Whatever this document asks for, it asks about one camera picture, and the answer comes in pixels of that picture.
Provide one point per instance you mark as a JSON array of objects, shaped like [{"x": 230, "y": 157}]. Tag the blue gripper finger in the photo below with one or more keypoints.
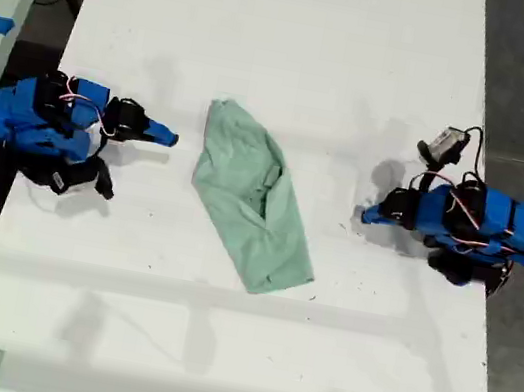
[
  {"x": 162, "y": 130},
  {"x": 382, "y": 220},
  {"x": 162, "y": 141},
  {"x": 381, "y": 209}
]

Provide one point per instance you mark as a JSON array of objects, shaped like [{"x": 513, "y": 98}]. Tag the black camera box with label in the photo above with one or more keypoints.
[{"x": 59, "y": 179}]

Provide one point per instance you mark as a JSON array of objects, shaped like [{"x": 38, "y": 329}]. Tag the silver black camera box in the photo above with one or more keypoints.
[{"x": 446, "y": 142}]

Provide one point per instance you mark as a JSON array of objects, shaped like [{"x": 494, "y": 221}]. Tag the short black camera stalk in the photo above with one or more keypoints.
[
  {"x": 431, "y": 160},
  {"x": 103, "y": 180}
]

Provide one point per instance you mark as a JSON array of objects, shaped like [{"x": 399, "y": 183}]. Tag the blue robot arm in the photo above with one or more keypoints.
[
  {"x": 27, "y": 114},
  {"x": 496, "y": 222}
]

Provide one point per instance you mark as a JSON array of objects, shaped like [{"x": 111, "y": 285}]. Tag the pale green T-shirt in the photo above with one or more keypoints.
[{"x": 250, "y": 204}]

